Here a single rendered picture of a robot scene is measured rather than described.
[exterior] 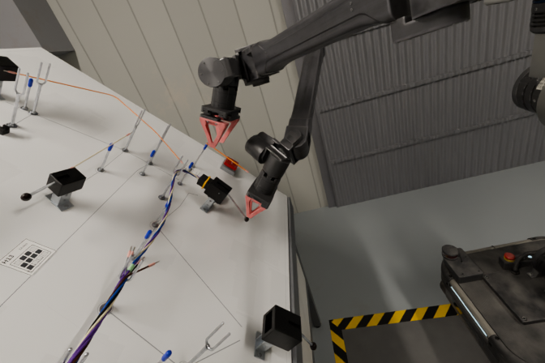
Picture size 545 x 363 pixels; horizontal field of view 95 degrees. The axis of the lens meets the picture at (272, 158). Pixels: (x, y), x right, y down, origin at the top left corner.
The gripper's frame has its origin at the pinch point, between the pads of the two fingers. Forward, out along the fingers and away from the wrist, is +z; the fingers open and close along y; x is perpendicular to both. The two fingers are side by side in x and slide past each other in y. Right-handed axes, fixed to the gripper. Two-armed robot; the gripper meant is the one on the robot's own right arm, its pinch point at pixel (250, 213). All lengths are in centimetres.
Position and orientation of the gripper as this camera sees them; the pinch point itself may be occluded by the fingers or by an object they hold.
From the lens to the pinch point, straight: 72.0
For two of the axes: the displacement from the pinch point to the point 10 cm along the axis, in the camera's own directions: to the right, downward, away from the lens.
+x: 8.8, 4.7, -0.4
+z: -4.3, 8.2, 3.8
